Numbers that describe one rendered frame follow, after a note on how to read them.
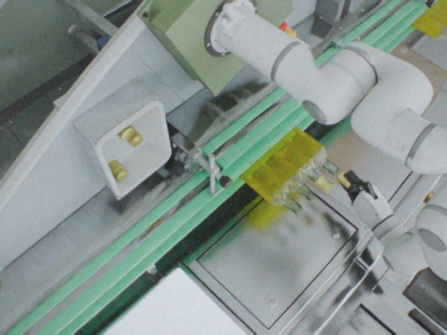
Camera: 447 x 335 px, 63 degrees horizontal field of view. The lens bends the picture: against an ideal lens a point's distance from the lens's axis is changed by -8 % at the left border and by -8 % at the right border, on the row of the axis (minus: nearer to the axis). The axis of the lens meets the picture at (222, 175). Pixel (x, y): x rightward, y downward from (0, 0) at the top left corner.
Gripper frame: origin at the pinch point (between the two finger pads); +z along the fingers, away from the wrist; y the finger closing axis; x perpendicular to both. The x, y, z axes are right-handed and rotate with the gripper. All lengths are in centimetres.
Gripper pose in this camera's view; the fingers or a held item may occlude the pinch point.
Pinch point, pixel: (349, 181)
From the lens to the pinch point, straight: 114.8
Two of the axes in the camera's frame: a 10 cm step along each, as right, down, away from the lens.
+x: -8.7, 4.1, -2.7
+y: 0.2, -5.2, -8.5
